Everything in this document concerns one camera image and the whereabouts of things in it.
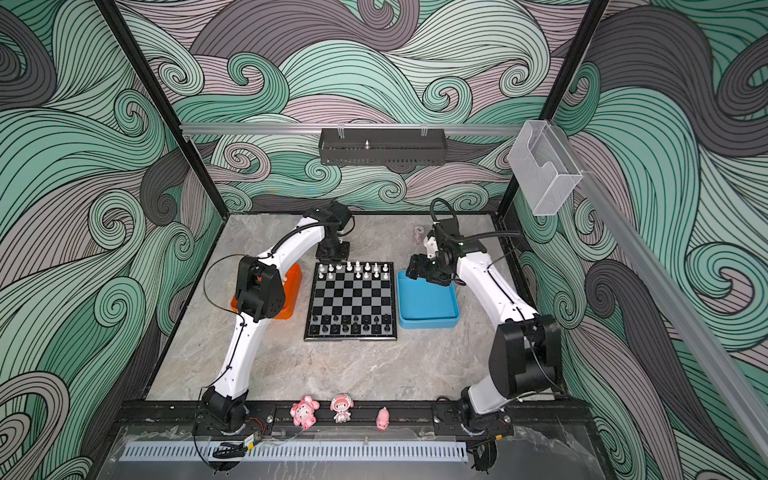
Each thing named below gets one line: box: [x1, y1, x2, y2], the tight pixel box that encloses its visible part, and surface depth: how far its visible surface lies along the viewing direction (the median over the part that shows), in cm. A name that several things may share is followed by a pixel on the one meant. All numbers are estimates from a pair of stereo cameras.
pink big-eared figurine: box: [290, 395, 320, 430], surface depth 73 cm
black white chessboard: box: [304, 262, 397, 342], surface depth 94 cm
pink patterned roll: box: [412, 226, 425, 245], surface depth 109 cm
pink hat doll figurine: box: [330, 393, 355, 423], surface depth 74 cm
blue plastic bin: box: [396, 270, 460, 329], surface depth 94 cm
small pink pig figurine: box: [376, 406, 390, 432], surface depth 74 cm
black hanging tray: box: [318, 128, 448, 167], surface depth 97 cm
